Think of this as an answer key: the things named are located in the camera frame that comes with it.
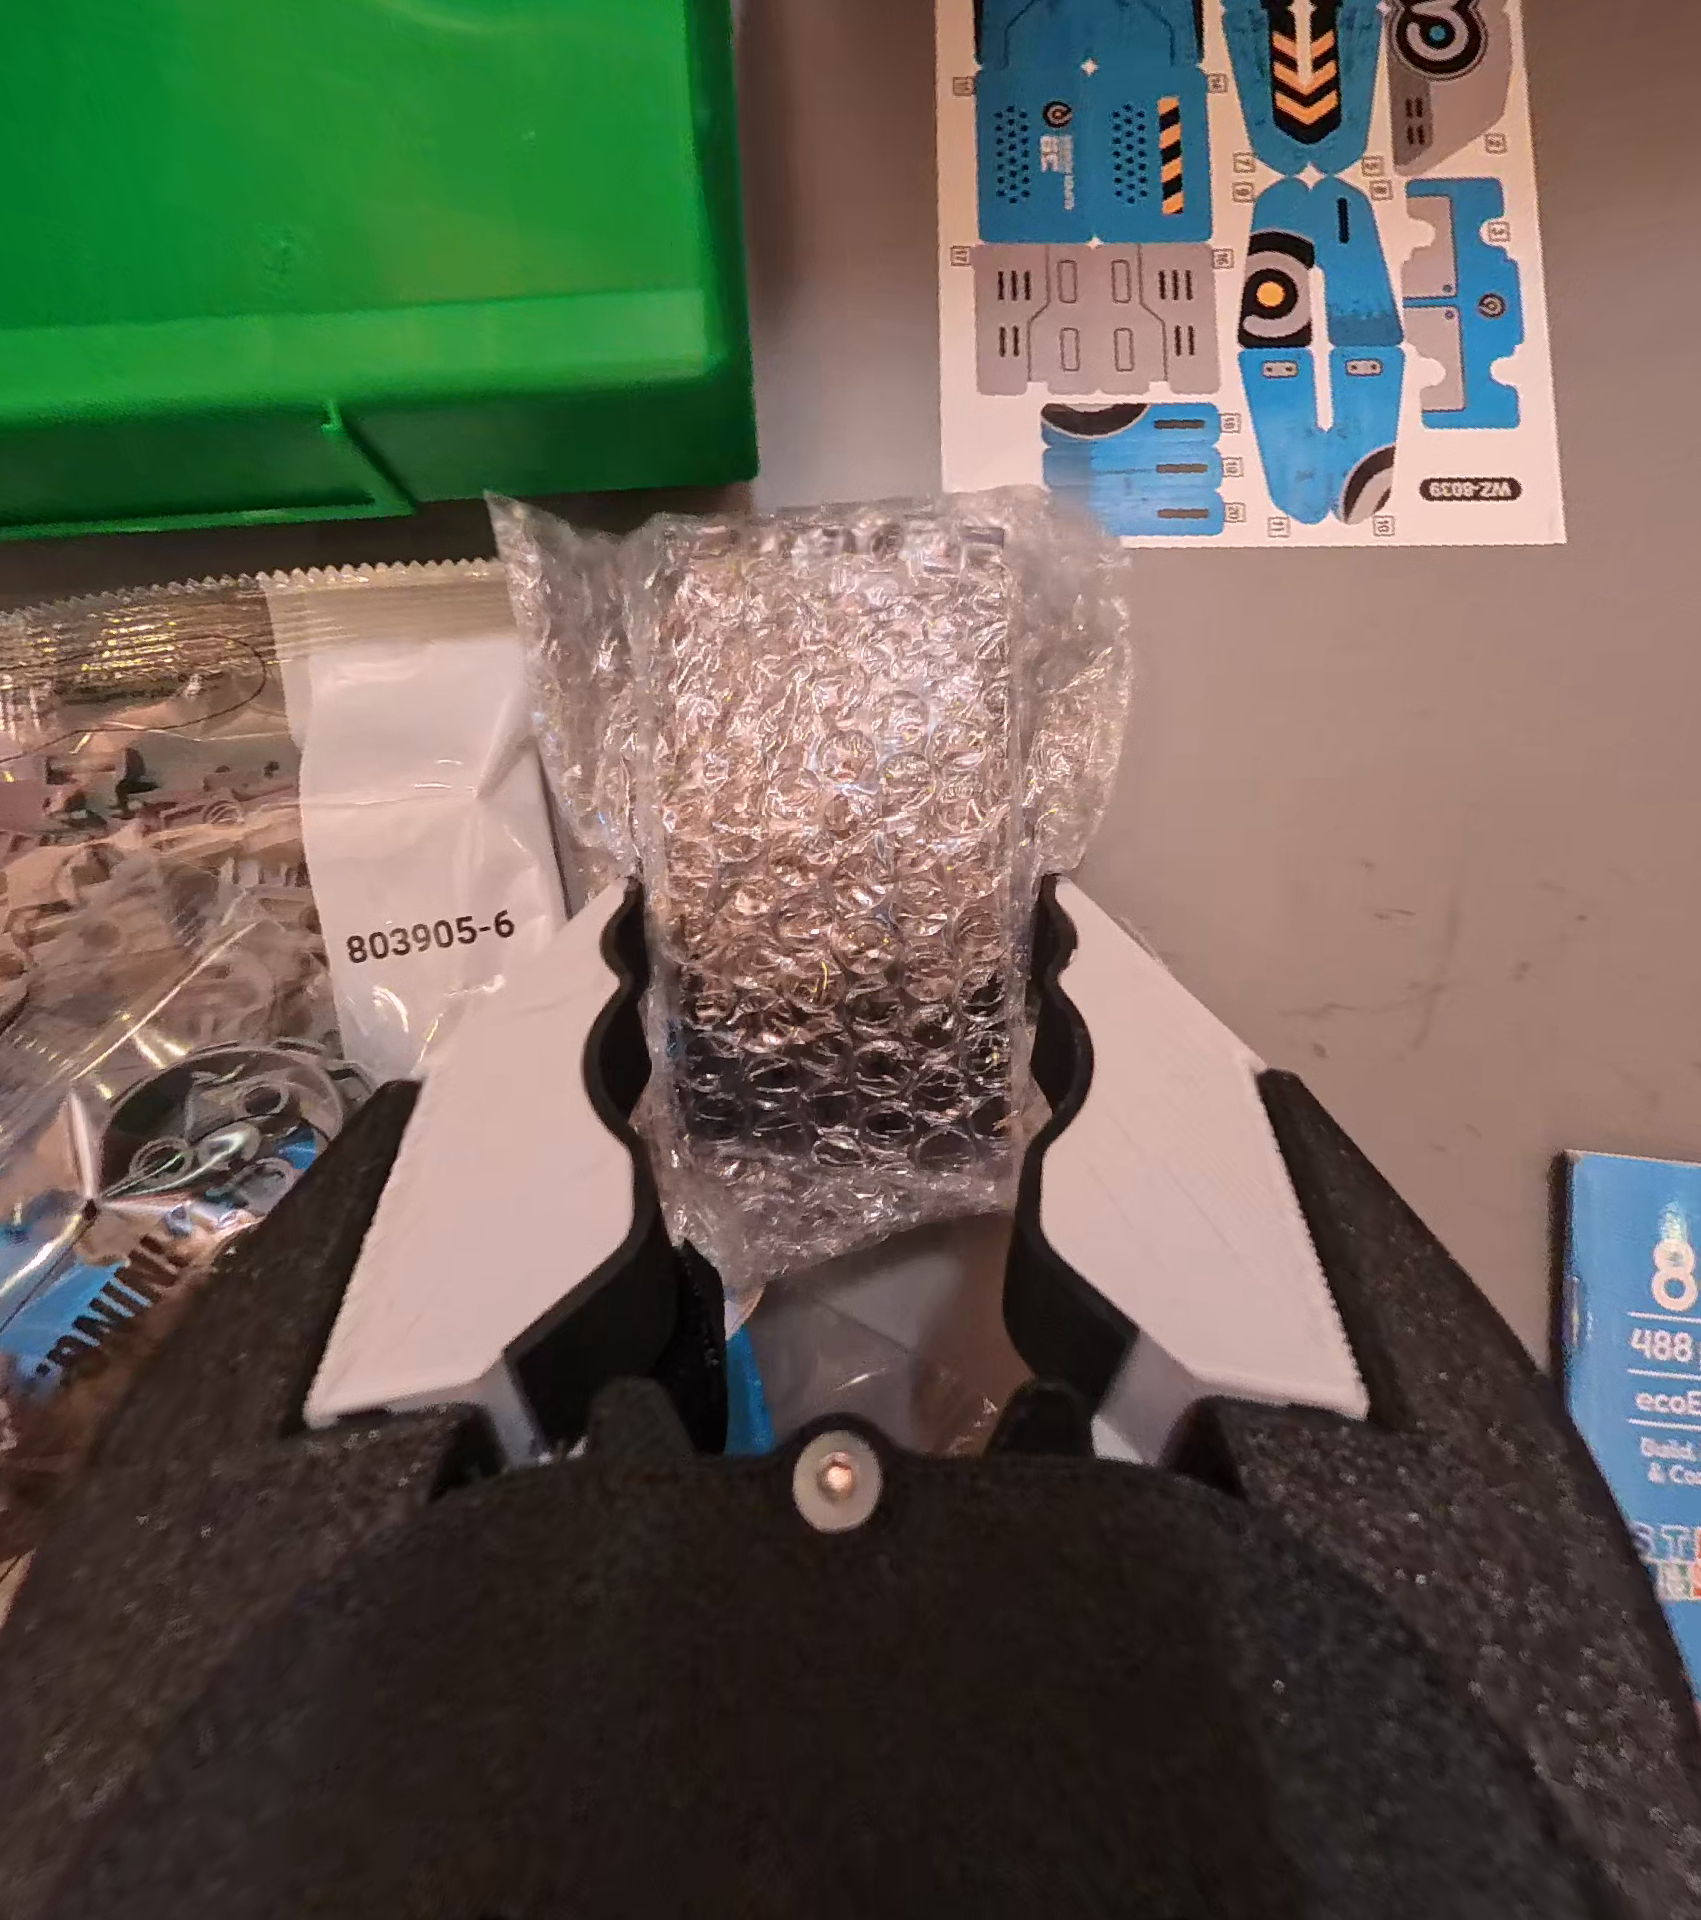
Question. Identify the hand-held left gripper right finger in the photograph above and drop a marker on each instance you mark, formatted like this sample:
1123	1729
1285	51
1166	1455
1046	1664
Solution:
1210	1215

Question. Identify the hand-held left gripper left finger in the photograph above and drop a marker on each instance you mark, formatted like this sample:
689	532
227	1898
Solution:
446	1200

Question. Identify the clear bag of blue parts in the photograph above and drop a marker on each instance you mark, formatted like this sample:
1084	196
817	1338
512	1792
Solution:
114	1200

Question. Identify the clear labelled parts bag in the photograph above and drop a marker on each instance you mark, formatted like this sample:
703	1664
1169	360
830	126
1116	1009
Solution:
414	781

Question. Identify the large blue instruction booklet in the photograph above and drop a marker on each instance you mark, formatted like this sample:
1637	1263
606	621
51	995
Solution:
1689	1350

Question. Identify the clear bubble wrap bag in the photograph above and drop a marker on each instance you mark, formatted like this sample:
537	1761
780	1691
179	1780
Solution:
835	750

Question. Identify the blue sticker sheet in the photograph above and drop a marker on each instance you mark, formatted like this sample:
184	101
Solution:
1061	314

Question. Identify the green plastic bin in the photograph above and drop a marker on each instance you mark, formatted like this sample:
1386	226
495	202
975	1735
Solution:
265	225

